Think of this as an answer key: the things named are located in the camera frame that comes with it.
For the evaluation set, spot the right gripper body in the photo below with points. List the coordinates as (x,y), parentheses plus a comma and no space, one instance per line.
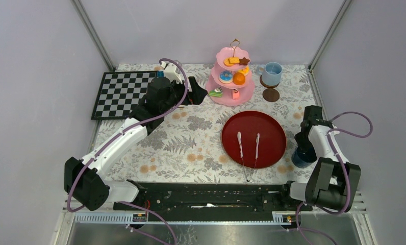
(303,143)

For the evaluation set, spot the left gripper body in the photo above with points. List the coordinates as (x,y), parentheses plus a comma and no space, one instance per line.
(192,97)

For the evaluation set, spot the green cake slice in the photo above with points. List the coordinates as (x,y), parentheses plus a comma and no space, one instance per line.
(216,92)

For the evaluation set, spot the blue iced donut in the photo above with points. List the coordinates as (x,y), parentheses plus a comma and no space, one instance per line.
(226,77)

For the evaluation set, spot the pink layered cake slice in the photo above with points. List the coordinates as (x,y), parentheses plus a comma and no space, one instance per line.
(235,94)

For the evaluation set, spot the dark brown wooden coaster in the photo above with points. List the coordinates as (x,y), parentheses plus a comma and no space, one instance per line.
(271,95)

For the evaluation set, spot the dark blue mug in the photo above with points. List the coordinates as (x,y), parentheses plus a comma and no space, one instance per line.
(303,158)

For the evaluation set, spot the orange round tart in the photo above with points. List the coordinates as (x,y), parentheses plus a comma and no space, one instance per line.
(239,78)

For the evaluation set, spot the round yellow biscuit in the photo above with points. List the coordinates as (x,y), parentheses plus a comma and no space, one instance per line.
(227,62)

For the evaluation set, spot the light brown wooden saucer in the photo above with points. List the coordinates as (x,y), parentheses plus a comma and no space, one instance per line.
(266,85)

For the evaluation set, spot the square yellow cracker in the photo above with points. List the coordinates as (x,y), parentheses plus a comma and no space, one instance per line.
(234,60)

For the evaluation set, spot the yellow iced donut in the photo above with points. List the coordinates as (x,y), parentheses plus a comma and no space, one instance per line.
(244,71)

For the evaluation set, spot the white handled metal tongs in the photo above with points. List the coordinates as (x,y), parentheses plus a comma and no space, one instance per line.
(252,165)

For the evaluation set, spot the light blue mug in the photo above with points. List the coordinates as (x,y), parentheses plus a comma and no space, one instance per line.
(271,73)

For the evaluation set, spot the brown star cookie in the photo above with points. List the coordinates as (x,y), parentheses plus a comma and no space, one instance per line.
(244,61)

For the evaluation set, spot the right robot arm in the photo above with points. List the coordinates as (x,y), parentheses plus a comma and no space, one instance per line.
(334,180)

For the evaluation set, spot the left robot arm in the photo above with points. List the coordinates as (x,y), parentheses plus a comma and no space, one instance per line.
(84,179)

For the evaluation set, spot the pink three-tier cake stand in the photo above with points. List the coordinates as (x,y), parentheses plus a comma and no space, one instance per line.
(246,90)

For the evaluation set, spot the dark red round tray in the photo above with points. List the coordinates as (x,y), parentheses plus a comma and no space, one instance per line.
(273,141)

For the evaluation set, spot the black and white chessboard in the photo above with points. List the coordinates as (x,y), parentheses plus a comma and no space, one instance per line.
(119,93)

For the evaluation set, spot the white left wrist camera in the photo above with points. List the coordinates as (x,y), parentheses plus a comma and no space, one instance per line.
(172,72)

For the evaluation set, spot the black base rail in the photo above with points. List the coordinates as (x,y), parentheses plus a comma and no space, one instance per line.
(202,202)

